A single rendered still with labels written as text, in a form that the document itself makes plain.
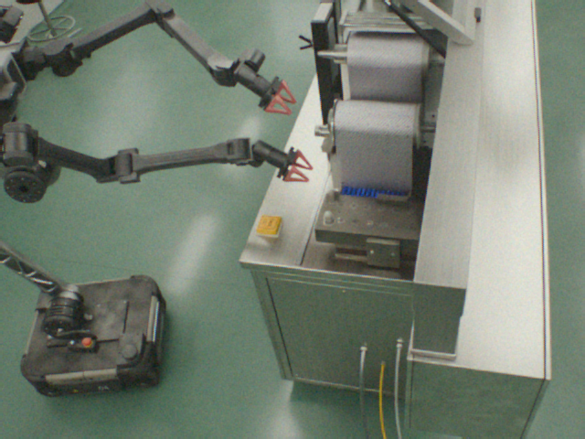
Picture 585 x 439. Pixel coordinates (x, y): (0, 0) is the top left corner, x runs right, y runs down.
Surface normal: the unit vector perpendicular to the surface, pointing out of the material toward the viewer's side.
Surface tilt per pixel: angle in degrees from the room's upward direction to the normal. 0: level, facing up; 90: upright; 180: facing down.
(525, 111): 0
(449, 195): 0
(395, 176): 90
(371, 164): 90
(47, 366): 0
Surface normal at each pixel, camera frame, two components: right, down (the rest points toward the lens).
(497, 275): -0.12, -0.69
